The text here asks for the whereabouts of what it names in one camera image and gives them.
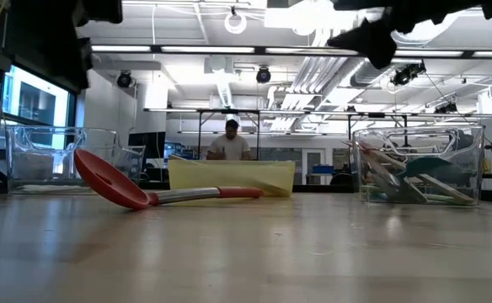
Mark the blue box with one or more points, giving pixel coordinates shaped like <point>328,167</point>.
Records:
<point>324,169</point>

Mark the long ceiling light rail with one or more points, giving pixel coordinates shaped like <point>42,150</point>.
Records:
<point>208,49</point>

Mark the black metal rack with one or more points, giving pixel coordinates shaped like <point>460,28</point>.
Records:
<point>212,111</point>

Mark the black ceiling device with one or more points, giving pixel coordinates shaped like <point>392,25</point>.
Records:
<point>408,73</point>

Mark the person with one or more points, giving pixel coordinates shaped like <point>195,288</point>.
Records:
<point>229,145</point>

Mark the black monitor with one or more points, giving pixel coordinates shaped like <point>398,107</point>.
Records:
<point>147,145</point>

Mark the white ceiling air duct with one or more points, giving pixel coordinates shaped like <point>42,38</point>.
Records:
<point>225,90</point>

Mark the black ceiling camera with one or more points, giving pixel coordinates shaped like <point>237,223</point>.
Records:
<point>263,75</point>
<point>124,79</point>

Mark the yellow plastic bin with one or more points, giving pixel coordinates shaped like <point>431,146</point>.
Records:
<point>250,177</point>

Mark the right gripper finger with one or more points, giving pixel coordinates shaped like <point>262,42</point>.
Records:
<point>355,4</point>
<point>372,44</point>

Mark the clear plastic container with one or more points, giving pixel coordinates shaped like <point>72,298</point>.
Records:
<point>44,160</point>
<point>461,143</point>

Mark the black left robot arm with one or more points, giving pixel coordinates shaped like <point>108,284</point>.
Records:
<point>39,42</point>

